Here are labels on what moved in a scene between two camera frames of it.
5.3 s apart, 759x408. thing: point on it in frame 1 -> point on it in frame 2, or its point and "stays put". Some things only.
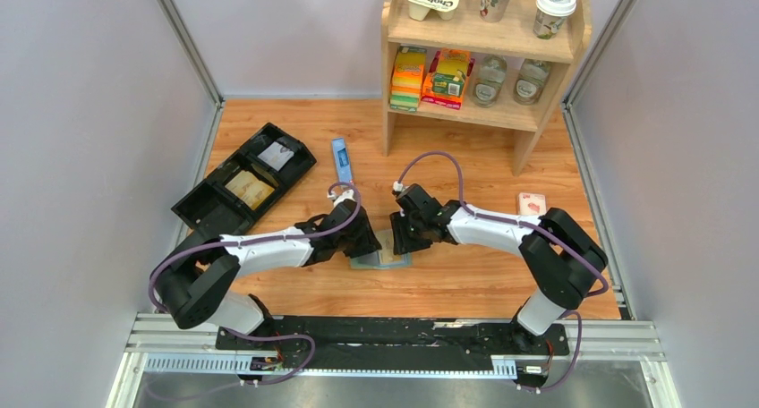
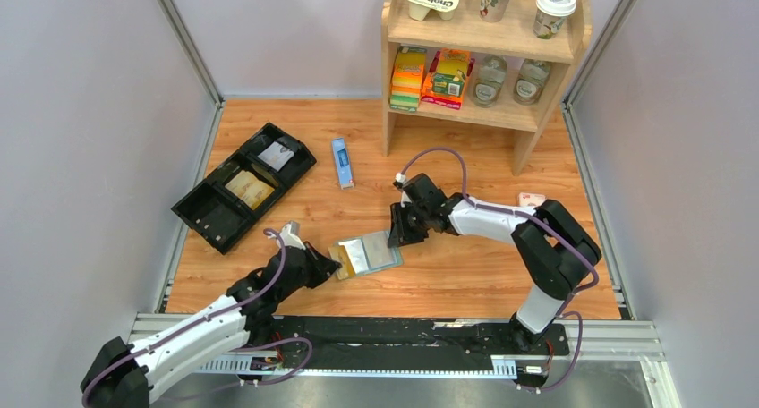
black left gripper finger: x=353 y=244 -> x=320 y=272
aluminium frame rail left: x=217 y=98 stays put
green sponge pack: x=405 y=86 stays put
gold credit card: x=388 y=255 -> x=339 y=254
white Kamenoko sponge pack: x=532 y=204 stays put
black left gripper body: x=358 y=243 -> x=303 y=279
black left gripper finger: x=364 y=240 -> x=329 y=265
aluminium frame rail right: x=577 y=140 stays put
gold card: x=251 y=190 stays put
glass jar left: x=490 y=80 stays put
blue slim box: x=342 y=160 stays put
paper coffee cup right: x=554 y=4 stays put
